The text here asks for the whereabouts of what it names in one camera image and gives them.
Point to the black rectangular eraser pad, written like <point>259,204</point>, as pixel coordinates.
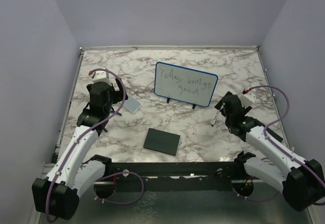
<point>162,142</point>

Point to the blue-framed whiteboard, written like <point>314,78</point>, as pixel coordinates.
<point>184,84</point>

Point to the white black whiteboard marker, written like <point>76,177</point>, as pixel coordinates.
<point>215,118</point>

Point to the small white-framed grey tablet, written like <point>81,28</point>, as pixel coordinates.
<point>132,104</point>

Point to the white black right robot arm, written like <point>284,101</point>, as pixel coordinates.
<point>301,182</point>

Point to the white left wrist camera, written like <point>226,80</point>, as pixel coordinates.
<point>100,76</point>

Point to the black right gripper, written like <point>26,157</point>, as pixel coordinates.
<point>219,104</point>

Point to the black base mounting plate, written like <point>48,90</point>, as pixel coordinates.
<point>171,176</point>

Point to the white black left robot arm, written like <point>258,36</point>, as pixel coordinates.
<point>58,194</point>

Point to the black flat pad right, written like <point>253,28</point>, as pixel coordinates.
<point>275,135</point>

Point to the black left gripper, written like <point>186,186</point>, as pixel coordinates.
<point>118,95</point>

